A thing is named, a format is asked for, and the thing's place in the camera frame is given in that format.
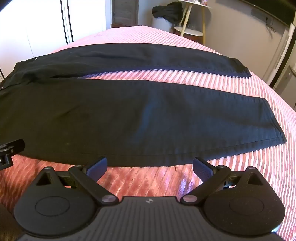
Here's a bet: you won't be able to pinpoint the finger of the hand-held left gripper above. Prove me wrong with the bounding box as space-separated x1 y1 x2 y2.
0 138 26 171

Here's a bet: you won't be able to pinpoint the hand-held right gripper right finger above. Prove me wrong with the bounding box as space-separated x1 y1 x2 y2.
180 157 265 206

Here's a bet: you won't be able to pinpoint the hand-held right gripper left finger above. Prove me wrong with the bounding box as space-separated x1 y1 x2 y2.
35 157 117 206

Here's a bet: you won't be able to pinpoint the black pants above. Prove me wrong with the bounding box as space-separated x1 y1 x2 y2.
0 43 287 168

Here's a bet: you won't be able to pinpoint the pink ribbed blanket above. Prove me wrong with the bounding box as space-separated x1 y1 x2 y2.
0 25 296 241

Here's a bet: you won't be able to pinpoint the white wardrobe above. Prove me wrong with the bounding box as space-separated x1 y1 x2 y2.
0 0 107 77

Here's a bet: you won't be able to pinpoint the white round side table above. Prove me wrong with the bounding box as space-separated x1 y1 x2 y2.
173 0 211 44

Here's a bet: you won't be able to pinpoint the grey laundry basket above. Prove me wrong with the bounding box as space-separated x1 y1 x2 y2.
151 13 176 33

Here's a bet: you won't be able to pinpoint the grey fabric panel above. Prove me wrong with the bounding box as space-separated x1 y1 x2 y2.
113 0 139 28

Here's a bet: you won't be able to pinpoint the dark crumpled clothing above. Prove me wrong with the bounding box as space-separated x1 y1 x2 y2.
152 2 184 24

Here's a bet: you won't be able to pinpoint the black television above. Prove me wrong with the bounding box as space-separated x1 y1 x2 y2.
239 0 296 28

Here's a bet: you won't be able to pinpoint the black wardrobe handle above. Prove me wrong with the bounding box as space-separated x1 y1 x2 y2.
67 0 74 43
60 0 68 44

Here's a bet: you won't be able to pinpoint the black wall cable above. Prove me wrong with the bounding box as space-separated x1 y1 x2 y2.
265 16 276 31

